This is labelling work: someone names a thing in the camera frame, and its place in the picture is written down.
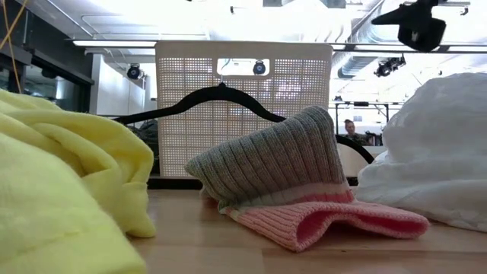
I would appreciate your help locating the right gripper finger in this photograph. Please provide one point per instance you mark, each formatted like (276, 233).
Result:
(395, 16)

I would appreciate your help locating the white cloth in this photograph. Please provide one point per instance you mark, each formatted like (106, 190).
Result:
(437, 152)

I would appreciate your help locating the grey and pink knit beanie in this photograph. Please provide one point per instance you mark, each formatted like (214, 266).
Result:
(274, 152)

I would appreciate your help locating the black ceiling track light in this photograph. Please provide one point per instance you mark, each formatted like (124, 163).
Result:
(388, 65)

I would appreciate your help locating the person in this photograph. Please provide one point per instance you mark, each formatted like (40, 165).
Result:
(351, 137)

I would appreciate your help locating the black round ceiling spotlight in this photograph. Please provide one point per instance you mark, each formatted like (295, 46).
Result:
(259, 67)
(133, 72)

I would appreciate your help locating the small white plastic bin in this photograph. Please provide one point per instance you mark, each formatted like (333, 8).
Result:
(354, 163)

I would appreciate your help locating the black clothes hanger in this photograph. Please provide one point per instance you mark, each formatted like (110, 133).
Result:
(198, 97)

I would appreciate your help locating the white perforated laundry basket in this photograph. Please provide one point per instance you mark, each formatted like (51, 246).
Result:
(190, 144)

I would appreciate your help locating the yellow cloth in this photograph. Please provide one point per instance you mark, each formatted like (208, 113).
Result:
(57, 171)

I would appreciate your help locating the ribbed ceiling air duct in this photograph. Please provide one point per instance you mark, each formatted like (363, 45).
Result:
(354, 66)

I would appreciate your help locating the dark glass door frame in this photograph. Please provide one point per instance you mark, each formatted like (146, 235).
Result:
(57, 64)

